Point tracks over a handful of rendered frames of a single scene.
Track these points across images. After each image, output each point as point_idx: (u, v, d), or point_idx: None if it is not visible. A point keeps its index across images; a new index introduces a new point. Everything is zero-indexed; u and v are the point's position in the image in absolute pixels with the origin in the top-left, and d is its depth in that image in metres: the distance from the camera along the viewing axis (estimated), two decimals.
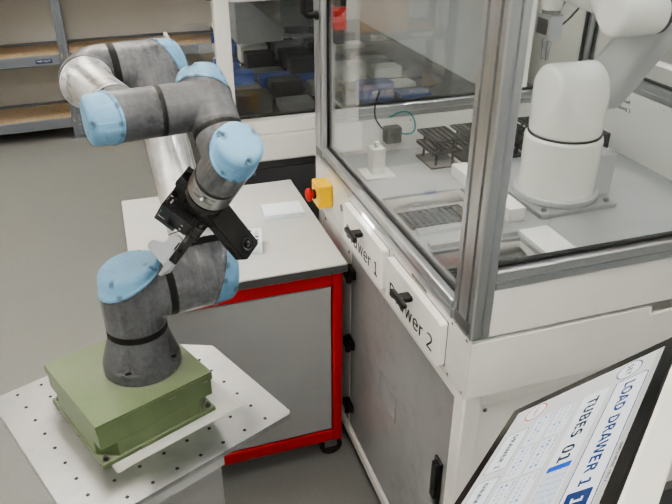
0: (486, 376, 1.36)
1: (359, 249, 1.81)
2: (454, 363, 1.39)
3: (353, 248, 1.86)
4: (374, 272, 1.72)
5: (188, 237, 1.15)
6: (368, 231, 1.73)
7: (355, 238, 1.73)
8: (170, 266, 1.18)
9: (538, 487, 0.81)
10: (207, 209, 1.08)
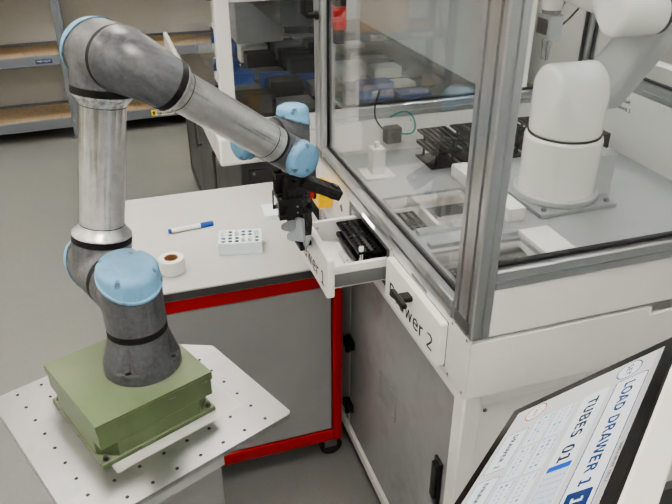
0: (486, 376, 1.36)
1: (309, 258, 1.77)
2: (454, 363, 1.39)
3: (304, 256, 1.82)
4: (321, 281, 1.68)
5: (307, 213, 1.65)
6: (316, 239, 1.70)
7: (302, 246, 1.70)
8: (309, 238, 1.69)
9: (538, 487, 0.81)
10: None
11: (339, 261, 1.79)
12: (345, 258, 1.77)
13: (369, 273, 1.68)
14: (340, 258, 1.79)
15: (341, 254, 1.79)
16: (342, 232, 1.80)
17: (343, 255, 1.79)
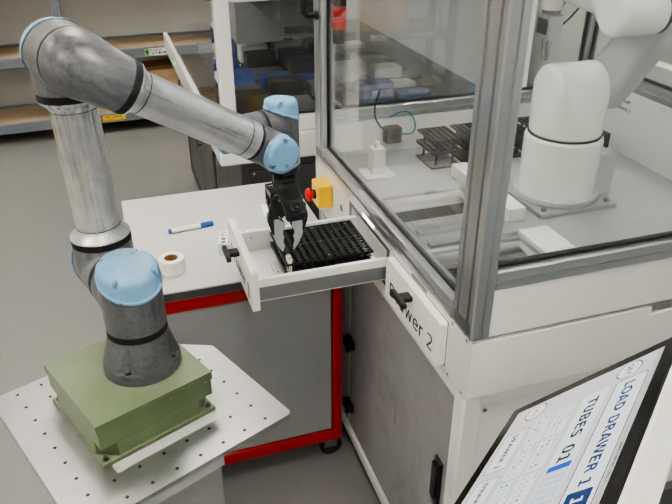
0: (486, 376, 1.36)
1: (239, 269, 1.72)
2: (454, 363, 1.39)
3: (236, 267, 1.77)
4: (248, 294, 1.63)
5: (269, 210, 1.58)
6: (243, 250, 1.65)
7: (229, 258, 1.65)
8: (274, 238, 1.62)
9: (538, 487, 0.81)
10: None
11: (270, 272, 1.74)
12: (276, 269, 1.72)
13: (297, 285, 1.63)
14: (272, 269, 1.74)
15: (273, 265, 1.74)
16: (274, 242, 1.75)
17: (275, 266, 1.74)
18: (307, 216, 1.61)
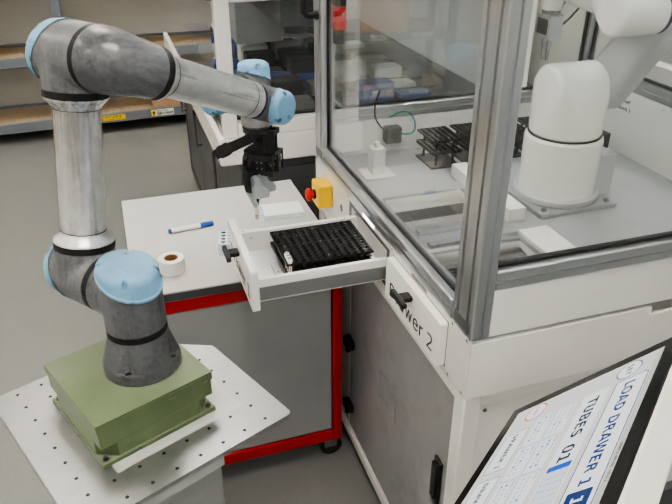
0: (486, 376, 1.36)
1: (239, 269, 1.72)
2: (454, 363, 1.39)
3: (236, 267, 1.77)
4: (248, 294, 1.63)
5: None
6: (243, 250, 1.65)
7: (229, 258, 1.65)
8: None
9: (538, 487, 0.81)
10: None
11: (270, 272, 1.74)
12: (276, 269, 1.72)
13: (297, 285, 1.63)
14: (272, 269, 1.74)
15: (273, 265, 1.74)
16: (274, 242, 1.75)
17: (275, 266, 1.74)
18: (242, 180, 1.69)
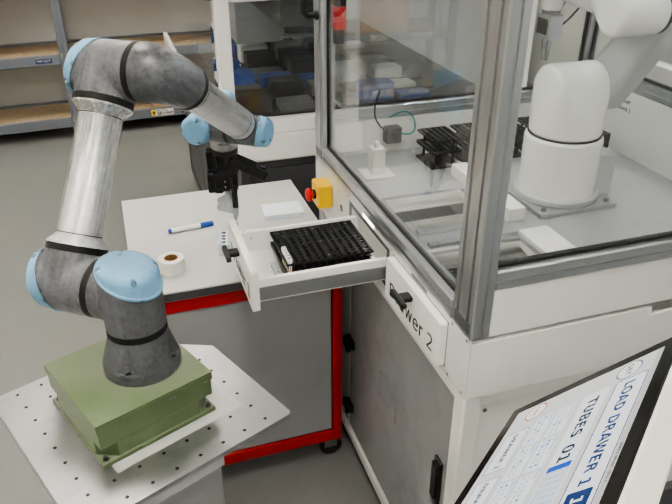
0: (486, 376, 1.36)
1: (239, 269, 1.72)
2: (454, 363, 1.39)
3: (236, 267, 1.77)
4: (248, 294, 1.63)
5: (233, 188, 1.88)
6: (243, 250, 1.65)
7: (229, 258, 1.65)
8: (236, 210, 1.92)
9: (538, 487, 0.81)
10: (229, 149, 1.83)
11: (270, 272, 1.74)
12: (276, 269, 1.72)
13: (297, 285, 1.63)
14: (272, 269, 1.74)
15: (273, 265, 1.74)
16: (274, 242, 1.75)
17: (275, 266, 1.74)
18: None
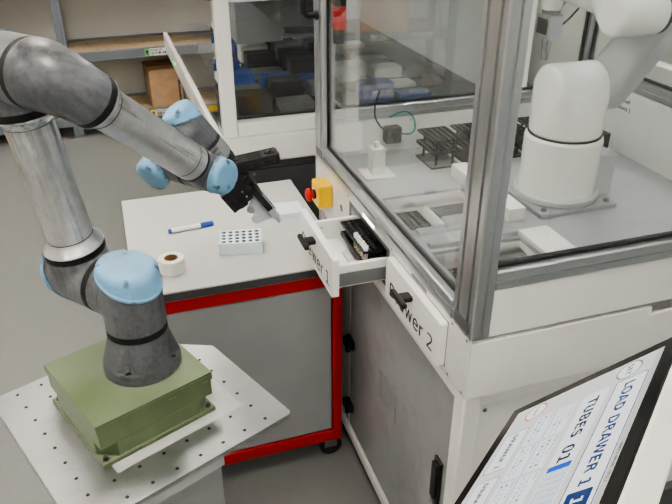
0: (486, 376, 1.36)
1: (313, 257, 1.77)
2: (454, 363, 1.39)
3: (308, 255, 1.83)
4: (326, 281, 1.69)
5: (254, 192, 1.58)
6: (321, 238, 1.70)
7: (307, 245, 1.70)
8: (273, 212, 1.62)
9: (538, 487, 0.81)
10: (224, 158, 1.53)
11: (343, 260, 1.79)
12: (349, 257, 1.78)
13: (374, 272, 1.68)
14: (345, 257, 1.80)
15: (346, 253, 1.79)
16: (346, 231, 1.80)
17: (347, 254, 1.79)
18: None
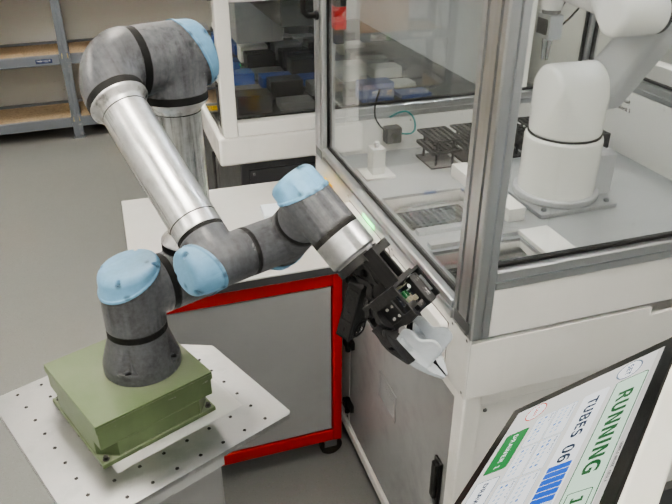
0: (486, 376, 1.36)
1: None
2: (454, 363, 1.39)
3: None
4: None
5: None
6: (368, 231, 1.73)
7: None
8: None
9: (538, 487, 0.81)
10: None
11: None
12: None
13: None
14: None
15: None
16: None
17: None
18: (386, 349, 0.97)
